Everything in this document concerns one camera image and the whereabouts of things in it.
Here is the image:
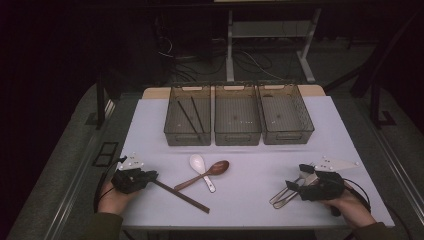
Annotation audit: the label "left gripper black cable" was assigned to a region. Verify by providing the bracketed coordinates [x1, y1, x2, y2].
[94, 155, 128, 214]

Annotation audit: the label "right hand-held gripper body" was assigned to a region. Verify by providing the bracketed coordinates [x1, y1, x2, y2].
[298, 155, 360, 202]

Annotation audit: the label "white metal desk frame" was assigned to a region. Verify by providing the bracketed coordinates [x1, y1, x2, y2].
[225, 8, 323, 84]

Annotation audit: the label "smoky plastic bin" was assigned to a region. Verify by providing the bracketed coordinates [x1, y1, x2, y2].
[214, 83, 263, 147]
[163, 83, 212, 147]
[257, 81, 315, 146]

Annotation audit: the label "white floor cable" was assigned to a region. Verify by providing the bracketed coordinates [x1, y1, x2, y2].
[238, 49, 284, 81]

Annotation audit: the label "black upright stand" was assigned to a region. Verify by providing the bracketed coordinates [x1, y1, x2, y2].
[84, 66, 116, 131]
[368, 79, 398, 130]

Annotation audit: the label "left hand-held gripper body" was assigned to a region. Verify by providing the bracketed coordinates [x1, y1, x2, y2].
[110, 152, 148, 195]

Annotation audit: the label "metal floor rail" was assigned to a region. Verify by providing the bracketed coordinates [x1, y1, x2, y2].
[43, 99, 116, 240]
[363, 123, 424, 218]

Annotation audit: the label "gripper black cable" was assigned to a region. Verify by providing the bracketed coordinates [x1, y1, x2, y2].
[343, 178, 372, 214]
[94, 155, 128, 214]

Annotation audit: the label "person's right hand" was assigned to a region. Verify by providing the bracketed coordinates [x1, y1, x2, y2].
[319, 189, 377, 229]

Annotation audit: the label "black diagonal bar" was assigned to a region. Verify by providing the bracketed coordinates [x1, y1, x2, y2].
[323, 13, 422, 101]

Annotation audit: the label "black floor cables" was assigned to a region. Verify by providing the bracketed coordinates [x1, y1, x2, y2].
[156, 33, 274, 83]

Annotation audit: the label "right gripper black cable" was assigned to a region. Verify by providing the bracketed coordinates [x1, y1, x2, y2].
[343, 178, 372, 214]

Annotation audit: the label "brown chopstick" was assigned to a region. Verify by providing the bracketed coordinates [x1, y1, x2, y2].
[154, 179, 211, 212]
[153, 180, 210, 214]

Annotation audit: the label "person's left hand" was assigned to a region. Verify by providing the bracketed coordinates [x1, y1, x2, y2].
[97, 181, 141, 216]

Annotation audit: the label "brown wooden spoon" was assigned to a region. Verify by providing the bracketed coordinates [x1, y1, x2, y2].
[173, 160, 230, 192]

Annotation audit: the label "white ceramic spoon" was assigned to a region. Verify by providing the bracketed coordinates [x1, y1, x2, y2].
[189, 153, 217, 194]

